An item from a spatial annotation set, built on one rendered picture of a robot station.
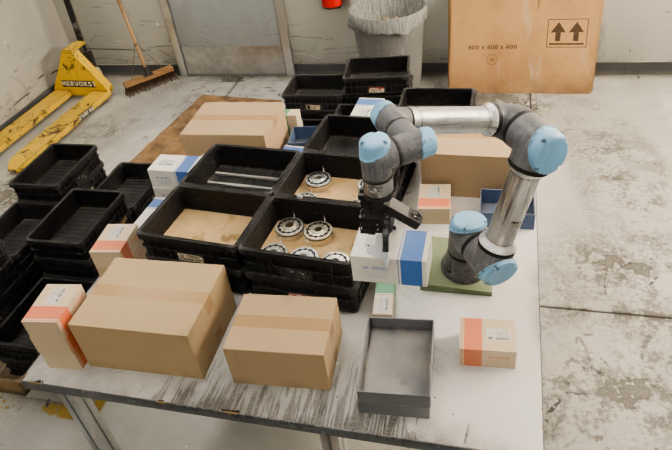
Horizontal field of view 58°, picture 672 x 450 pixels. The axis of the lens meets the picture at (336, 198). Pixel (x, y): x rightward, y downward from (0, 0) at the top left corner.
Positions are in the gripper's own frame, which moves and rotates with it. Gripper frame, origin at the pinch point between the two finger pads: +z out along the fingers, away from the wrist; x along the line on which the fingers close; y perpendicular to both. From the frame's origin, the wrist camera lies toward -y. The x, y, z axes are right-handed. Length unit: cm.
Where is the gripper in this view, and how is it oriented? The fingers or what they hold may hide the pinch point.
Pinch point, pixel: (392, 251)
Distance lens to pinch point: 165.0
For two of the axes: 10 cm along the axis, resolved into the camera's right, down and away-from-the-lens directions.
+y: -9.7, -0.4, 2.6
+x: -2.3, 6.0, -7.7
